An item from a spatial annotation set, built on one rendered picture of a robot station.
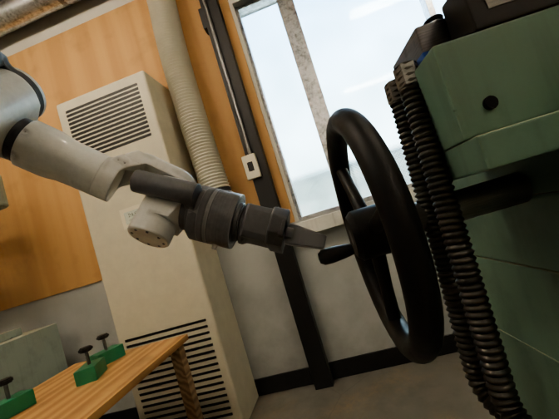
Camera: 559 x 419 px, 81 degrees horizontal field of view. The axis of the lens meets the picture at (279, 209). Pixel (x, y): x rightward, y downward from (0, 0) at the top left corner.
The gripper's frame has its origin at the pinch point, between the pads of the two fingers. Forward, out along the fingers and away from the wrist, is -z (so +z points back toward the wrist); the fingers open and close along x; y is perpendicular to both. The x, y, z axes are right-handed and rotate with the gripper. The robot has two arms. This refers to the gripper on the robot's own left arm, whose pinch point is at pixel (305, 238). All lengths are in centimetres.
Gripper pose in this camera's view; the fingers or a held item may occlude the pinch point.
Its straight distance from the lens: 51.0
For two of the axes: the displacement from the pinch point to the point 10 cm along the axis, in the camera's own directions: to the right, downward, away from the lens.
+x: -0.3, -2.4, -9.7
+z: -9.7, -2.3, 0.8
